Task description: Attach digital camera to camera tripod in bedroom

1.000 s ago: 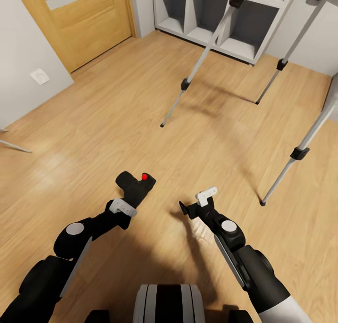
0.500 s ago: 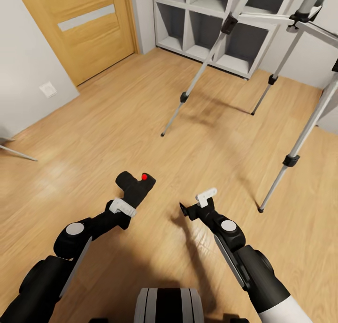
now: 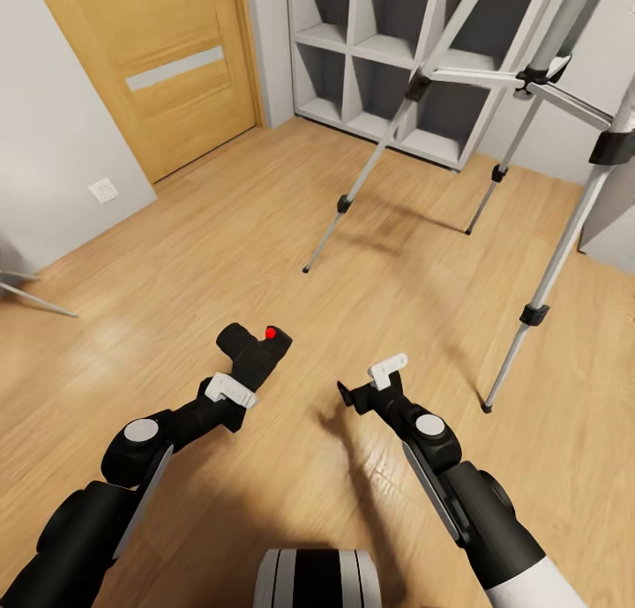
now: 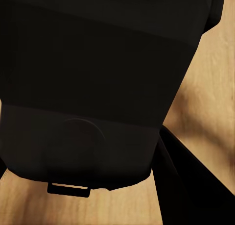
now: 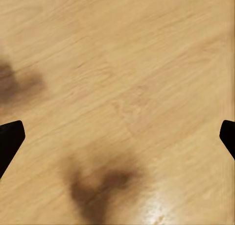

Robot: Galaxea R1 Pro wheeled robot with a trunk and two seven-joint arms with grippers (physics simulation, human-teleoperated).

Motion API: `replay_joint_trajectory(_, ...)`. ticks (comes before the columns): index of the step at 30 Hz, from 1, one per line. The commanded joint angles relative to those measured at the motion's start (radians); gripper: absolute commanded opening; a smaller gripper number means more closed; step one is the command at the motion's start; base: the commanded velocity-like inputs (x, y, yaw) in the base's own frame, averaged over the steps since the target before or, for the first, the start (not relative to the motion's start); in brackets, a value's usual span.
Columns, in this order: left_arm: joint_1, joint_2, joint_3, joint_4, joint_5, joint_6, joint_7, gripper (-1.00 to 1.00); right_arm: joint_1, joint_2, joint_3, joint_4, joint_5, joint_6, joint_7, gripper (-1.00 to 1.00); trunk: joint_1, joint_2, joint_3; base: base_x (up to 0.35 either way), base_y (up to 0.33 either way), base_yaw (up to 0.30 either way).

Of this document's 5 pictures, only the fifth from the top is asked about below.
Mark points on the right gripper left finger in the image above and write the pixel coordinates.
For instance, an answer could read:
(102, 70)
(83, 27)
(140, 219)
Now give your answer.
(12, 136)

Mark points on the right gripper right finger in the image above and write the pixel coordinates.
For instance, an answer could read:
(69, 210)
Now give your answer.
(227, 135)

